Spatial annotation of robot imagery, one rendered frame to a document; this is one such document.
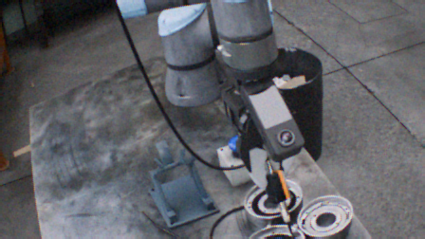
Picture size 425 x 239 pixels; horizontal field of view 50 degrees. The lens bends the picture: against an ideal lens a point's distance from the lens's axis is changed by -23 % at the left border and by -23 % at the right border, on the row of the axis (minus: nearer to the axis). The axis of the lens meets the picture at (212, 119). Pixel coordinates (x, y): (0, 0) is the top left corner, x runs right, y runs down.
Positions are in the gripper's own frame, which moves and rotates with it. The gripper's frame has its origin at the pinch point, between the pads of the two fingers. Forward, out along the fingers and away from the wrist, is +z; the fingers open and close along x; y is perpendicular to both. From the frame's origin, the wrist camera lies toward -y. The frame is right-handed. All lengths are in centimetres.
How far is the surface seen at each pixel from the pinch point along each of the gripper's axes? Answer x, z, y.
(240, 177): -0.1, 11.5, 17.0
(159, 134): 8.1, 13.2, 42.1
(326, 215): -8.4, 11.2, -3.1
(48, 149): 37, 13, 54
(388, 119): -110, 93, 103
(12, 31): 77, 82, 403
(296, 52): -67, 52, 121
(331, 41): -130, 94, 191
